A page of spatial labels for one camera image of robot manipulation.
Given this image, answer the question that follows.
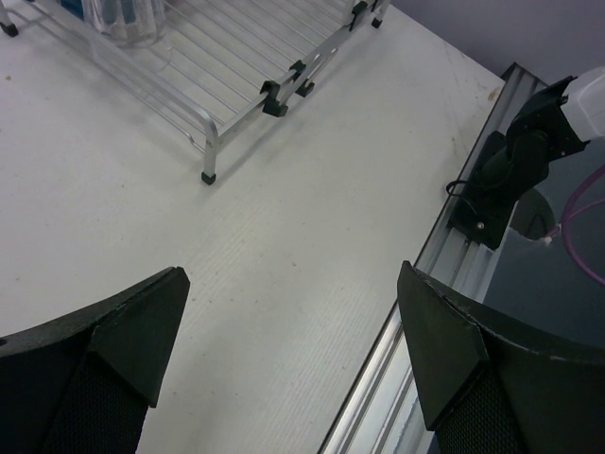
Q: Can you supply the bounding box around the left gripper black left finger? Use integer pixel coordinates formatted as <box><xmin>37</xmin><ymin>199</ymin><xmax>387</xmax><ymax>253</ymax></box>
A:
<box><xmin>1</xmin><ymin>267</ymin><xmax>190</xmax><ymax>453</ymax></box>

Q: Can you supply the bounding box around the metal wire dish rack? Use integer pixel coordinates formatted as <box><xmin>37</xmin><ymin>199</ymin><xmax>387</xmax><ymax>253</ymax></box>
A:
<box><xmin>1</xmin><ymin>1</ymin><xmax>389</xmax><ymax>184</ymax></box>

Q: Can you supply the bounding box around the aluminium mounting rail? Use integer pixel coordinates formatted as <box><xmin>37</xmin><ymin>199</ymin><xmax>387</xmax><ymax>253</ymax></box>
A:
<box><xmin>319</xmin><ymin>63</ymin><xmax>554</xmax><ymax>454</ymax></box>

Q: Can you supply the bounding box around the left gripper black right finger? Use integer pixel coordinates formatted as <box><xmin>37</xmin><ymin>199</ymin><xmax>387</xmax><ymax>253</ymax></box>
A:
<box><xmin>397</xmin><ymin>261</ymin><xmax>604</xmax><ymax>453</ymax></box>

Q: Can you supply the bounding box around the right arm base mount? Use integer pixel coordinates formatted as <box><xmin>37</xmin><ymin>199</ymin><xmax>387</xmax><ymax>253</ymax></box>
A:
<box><xmin>446</xmin><ymin>131</ymin><xmax>549</xmax><ymax>250</ymax></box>

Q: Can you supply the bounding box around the clear drinking glass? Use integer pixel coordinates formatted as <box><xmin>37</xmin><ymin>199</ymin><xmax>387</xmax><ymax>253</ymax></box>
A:
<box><xmin>82</xmin><ymin>0</ymin><xmax>166</xmax><ymax>47</ymax></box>

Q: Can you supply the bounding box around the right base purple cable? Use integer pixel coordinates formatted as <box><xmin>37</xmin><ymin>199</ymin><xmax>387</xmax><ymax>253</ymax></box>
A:
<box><xmin>543</xmin><ymin>163</ymin><xmax>605</xmax><ymax>285</ymax></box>

